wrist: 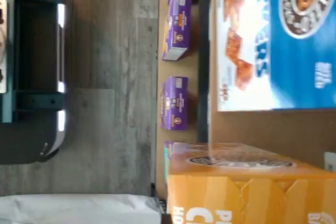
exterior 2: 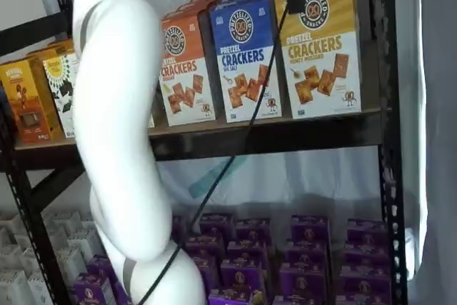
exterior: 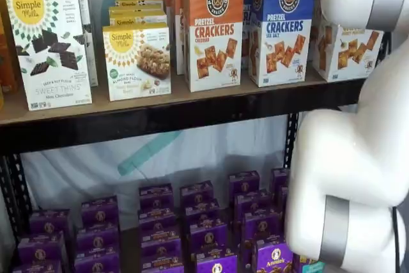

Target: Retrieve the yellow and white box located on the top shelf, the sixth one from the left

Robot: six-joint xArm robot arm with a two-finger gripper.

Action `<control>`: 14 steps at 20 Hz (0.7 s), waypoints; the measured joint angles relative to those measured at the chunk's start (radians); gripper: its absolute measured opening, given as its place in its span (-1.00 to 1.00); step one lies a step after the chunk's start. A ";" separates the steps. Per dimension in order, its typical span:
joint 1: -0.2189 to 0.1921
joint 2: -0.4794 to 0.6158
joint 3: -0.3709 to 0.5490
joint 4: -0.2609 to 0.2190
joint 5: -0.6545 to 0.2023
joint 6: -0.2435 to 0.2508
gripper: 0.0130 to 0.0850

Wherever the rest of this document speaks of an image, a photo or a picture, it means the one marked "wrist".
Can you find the yellow honey mustard cracker box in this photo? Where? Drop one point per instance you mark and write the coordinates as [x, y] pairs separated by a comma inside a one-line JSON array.
[[249, 197]]

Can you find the brown particleboard shelf board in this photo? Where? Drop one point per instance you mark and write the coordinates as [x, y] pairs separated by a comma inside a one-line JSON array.
[[173, 69], [262, 129]]

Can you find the purple and teal Annie's box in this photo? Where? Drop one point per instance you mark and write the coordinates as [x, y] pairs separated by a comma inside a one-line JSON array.
[[168, 155]]

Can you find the black metal shelf rack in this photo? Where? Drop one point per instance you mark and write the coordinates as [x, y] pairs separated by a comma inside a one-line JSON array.
[[203, 51]]

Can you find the blue sea salt cracker box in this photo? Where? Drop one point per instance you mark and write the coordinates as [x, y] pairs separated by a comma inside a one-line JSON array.
[[288, 64]]

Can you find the black glossy cart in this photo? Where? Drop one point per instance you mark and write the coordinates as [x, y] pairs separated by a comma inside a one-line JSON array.
[[34, 51]]

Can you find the white crumpled plastic cover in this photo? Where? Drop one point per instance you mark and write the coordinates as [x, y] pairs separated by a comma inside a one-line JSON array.
[[78, 209]]

